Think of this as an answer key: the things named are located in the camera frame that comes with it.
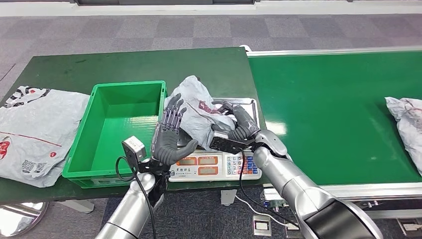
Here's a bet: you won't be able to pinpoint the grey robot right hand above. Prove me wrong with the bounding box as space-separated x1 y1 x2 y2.
212 100 261 142

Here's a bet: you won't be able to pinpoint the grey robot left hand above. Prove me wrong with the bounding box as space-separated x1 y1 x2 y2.
151 93 199 166

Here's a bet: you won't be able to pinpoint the grey parcel bag red print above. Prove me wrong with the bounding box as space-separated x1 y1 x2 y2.
385 96 422 177

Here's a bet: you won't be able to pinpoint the white electronic scale steel tray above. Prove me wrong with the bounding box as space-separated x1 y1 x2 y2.
168 97 263 183

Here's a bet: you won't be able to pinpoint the green plastic crate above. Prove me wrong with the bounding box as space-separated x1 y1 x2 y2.
62 80 168 189

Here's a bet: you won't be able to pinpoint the silver floor socket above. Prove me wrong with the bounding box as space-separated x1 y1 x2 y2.
284 218 302 239
252 215 273 237

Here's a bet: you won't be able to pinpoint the grey table foot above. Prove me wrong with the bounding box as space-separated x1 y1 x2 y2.
56 199 95 214

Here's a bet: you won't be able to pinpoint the large grey mailer bag QR codes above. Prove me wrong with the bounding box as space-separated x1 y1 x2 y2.
0 85 91 188

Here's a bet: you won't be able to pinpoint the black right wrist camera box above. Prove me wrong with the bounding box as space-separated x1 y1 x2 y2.
209 131 256 155

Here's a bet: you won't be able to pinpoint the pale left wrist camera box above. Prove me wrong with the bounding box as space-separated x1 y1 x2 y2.
121 135 147 166

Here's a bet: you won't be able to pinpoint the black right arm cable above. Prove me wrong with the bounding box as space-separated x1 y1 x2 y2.
238 148 301 228

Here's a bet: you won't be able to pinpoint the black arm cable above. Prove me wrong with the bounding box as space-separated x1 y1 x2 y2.
115 156 157 239
238 148 301 228

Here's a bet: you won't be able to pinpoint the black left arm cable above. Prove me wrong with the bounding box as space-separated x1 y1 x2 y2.
115 156 157 239

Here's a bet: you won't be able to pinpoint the grey table leg bracket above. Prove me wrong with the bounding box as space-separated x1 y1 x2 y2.
220 189 238 207

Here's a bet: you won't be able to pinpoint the white floor cable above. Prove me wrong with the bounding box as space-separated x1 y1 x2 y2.
235 194 291 228

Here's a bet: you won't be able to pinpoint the green conveyor belt aluminium frame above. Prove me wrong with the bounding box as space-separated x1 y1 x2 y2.
247 46 422 222

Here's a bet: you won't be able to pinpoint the round chrome base plate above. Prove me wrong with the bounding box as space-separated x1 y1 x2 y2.
0 202 49 238

